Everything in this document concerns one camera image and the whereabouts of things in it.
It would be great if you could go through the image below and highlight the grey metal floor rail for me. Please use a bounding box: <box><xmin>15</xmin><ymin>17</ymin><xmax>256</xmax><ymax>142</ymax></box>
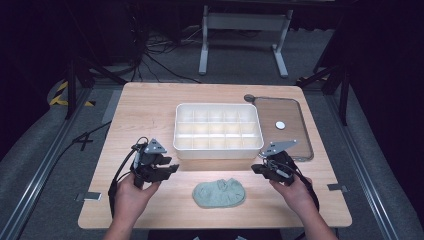
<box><xmin>324</xmin><ymin>94</ymin><xmax>405</xmax><ymax>240</ymax></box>
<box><xmin>0</xmin><ymin>87</ymin><xmax>93</xmax><ymax>240</ymax></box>

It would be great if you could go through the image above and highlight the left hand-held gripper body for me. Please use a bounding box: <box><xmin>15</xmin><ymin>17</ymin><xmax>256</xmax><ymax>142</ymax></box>
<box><xmin>130</xmin><ymin>138</ymin><xmax>168</xmax><ymax>190</ymax></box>

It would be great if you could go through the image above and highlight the person's left hand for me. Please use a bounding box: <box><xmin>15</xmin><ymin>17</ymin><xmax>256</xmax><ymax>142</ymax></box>
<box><xmin>114</xmin><ymin>172</ymin><xmax>161</xmax><ymax>228</ymax></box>

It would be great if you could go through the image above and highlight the person's right hand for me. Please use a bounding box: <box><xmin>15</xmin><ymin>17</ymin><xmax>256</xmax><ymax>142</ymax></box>
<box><xmin>269</xmin><ymin>177</ymin><xmax>318</xmax><ymax>220</ymax></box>

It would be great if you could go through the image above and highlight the white divided storage box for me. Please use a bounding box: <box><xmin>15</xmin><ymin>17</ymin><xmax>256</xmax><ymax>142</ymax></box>
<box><xmin>172</xmin><ymin>102</ymin><xmax>265</xmax><ymax>161</ymax></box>

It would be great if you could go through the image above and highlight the clear box lid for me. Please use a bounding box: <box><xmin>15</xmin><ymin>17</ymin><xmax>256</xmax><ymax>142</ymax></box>
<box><xmin>243</xmin><ymin>93</ymin><xmax>315</xmax><ymax>163</ymax></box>

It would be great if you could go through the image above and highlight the black floor cable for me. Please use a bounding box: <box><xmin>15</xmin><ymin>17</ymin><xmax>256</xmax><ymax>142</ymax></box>
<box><xmin>49</xmin><ymin>121</ymin><xmax>113</xmax><ymax>168</ymax></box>

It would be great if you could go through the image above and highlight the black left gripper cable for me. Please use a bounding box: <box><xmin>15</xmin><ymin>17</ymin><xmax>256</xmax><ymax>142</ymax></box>
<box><xmin>107</xmin><ymin>136</ymin><xmax>150</xmax><ymax>218</ymax></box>

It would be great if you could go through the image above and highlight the black tripod stand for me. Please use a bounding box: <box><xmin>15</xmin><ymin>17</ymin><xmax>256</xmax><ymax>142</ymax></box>
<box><xmin>295</xmin><ymin>62</ymin><xmax>352</xmax><ymax>127</ymax></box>
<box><xmin>64</xmin><ymin>54</ymin><xmax>128</xmax><ymax>121</ymax></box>

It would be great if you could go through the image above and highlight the grey metal stand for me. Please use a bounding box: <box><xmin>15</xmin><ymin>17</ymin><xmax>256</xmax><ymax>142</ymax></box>
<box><xmin>198</xmin><ymin>4</ymin><xmax>295</xmax><ymax>79</ymax></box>

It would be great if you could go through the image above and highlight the bundle of black floor cables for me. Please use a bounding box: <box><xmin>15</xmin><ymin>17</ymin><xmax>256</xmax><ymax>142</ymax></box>
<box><xmin>128</xmin><ymin>4</ymin><xmax>203</xmax><ymax>85</ymax></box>

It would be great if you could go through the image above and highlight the grey table edge bracket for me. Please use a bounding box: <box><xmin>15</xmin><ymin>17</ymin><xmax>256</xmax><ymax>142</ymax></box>
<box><xmin>326</xmin><ymin>182</ymin><xmax>350</xmax><ymax>194</ymax></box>
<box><xmin>74</xmin><ymin>191</ymin><xmax>103</xmax><ymax>203</ymax></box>

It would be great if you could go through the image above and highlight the green sock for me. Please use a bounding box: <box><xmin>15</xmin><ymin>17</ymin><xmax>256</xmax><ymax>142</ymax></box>
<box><xmin>191</xmin><ymin>177</ymin><xmax>247</xmax><ymax>210</ymax></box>

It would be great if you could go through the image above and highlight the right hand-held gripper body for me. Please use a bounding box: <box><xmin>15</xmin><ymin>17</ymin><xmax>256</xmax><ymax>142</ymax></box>
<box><xmin>260</xmin><ymin>139</ymin><xmax>298</xmax><ymax>186</ymax></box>

